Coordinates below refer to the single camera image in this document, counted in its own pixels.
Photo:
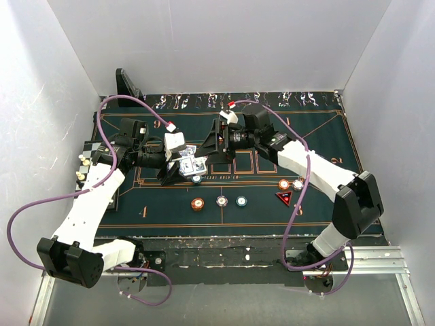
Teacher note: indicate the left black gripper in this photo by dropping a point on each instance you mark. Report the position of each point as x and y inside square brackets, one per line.
[168, 176]

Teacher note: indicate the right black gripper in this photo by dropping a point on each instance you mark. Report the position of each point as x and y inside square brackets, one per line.
[211, 144]

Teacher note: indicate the blue white card deck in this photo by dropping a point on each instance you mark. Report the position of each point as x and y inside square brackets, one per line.
[191, 166]

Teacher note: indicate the green chips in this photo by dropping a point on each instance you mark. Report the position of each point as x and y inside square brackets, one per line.
[196, 179]

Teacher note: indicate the blue backed playing card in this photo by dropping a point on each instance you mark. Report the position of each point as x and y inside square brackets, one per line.
[188, 151]

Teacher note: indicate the orange red chip stack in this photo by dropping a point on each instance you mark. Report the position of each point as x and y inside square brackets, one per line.
[197, 204]

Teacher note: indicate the peach blue chip stack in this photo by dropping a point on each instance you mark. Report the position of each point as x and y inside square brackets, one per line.
[221, 201]

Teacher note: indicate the green chip stack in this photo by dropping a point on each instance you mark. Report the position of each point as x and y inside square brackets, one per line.
[241, 201]

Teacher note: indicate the orange chips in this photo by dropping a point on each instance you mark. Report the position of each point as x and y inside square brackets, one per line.
[283, 184]

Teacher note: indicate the red triangular all-in marker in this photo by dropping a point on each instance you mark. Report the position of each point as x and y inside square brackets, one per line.
[285, 197]

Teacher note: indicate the peach chips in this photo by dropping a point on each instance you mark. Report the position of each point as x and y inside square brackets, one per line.
[297, 185]

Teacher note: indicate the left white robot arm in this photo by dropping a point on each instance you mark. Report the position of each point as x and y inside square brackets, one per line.
[70, 254]

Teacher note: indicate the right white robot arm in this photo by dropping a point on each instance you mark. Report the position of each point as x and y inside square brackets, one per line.
[356, 197]

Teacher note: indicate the green poker table mat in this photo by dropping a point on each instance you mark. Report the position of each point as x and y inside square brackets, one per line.
[247, 197]

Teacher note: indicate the black chess piece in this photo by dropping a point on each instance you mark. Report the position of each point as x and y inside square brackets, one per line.
[80, 184]

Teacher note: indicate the black stand with clear panel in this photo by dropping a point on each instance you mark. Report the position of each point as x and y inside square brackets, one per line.
[125, 86]

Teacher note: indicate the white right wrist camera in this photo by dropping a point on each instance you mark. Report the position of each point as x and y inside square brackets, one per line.
[229, 116]

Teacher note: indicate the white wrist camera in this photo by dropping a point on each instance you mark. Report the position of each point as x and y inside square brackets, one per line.
[173, 143]
[229, 116]

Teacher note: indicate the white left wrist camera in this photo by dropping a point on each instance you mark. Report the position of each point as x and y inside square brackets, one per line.
[173, 143]

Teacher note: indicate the aluminium mounting rail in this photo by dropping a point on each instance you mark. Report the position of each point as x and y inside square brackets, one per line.
[378, 292]

